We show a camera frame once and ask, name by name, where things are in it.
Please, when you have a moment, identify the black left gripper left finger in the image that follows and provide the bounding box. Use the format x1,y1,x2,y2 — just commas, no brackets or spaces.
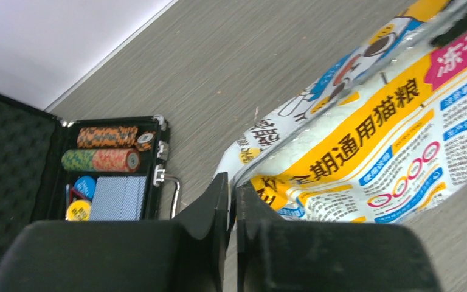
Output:
0,173,230,291

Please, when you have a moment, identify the orange black chip row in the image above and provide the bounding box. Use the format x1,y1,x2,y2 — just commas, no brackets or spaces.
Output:
77,126,156,151

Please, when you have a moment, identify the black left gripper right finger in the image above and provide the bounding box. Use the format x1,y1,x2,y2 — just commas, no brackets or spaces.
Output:
235,183,442,291

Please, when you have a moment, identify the blue playing card deck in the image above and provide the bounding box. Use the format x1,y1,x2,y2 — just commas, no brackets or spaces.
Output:
89,176,147,221

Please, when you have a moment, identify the blue dealer button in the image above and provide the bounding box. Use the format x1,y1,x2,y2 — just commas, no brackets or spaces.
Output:
74,176,96,201

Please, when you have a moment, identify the black poker chip case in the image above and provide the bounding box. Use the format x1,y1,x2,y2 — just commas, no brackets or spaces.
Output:
0,94,171,261

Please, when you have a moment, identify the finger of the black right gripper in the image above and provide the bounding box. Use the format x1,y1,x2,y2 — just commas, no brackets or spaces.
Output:
430,12,467,48

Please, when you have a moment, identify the yellow dealer button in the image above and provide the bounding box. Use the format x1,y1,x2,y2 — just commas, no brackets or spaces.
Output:
66,199,91,221

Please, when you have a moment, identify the cat food bag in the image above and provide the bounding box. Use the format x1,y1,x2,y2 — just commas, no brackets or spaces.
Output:
216,1,467,223

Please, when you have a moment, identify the red green chip row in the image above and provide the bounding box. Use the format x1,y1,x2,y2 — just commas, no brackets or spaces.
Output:
61,148,141,173

